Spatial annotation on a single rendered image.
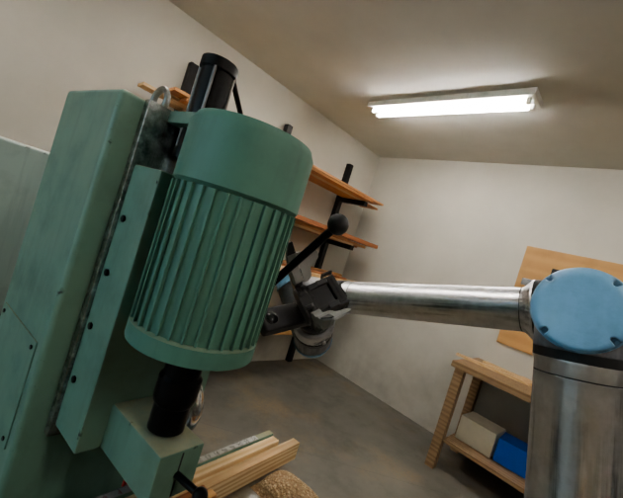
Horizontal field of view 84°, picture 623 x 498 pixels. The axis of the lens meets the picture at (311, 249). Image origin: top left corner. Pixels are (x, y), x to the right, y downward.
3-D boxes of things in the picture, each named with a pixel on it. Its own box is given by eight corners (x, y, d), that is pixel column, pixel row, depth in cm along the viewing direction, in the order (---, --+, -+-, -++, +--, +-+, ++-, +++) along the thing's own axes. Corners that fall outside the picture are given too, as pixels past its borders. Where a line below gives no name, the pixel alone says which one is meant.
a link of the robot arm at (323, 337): (286, 316, 78) (305, 356, 73) (285, 307, 73) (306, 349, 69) (321, 299, 80) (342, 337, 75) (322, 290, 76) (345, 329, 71)
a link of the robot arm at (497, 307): (629, 286, 63) (329, 278, 106) (632, 277, 53) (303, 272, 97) (632, 352, 61) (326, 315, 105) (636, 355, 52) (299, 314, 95)
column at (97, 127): (-25, 555, 51) (119, 84, 50) (-50, 462, 64) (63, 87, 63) (127, 493, 69) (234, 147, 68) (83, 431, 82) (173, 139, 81)
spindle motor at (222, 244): (168, 384, 37) (255, 105, 37) (99, 322, 47) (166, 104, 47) (275, 367, 51) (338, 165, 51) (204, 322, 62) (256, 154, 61)
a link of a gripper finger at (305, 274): (309, 227, 63) (320, 271, 67) (278, 239, 61) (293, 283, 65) (315, 232, 60) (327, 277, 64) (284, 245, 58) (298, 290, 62)
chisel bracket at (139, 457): (140, 522, 44) (160, 458, 44) (95, 456, 52) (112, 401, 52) (190, 497, 50) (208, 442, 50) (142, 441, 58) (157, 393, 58)
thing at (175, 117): (180, 156, 52) (215, 45, 51) (153, 151, 56) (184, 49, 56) (222, 174, 58) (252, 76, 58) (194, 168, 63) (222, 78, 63)
